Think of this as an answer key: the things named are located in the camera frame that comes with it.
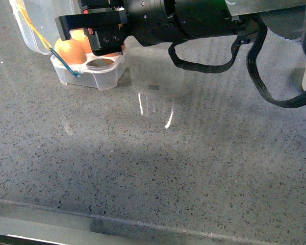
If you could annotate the clear plastic egg box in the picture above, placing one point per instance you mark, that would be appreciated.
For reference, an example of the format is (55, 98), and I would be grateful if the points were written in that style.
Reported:
(36, 21)

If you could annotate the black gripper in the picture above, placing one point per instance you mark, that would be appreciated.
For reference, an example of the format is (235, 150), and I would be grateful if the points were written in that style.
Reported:
(154, 22)

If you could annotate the brown egg in box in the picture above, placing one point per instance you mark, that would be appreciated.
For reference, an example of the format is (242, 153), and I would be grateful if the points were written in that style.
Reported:
(71, 51)

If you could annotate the brown egg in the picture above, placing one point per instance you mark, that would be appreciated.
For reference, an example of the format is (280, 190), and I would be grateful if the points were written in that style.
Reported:
(71, 51)
(80, 37)

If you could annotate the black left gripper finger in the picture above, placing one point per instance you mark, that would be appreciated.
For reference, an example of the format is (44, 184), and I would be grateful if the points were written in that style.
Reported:
(67, 23)

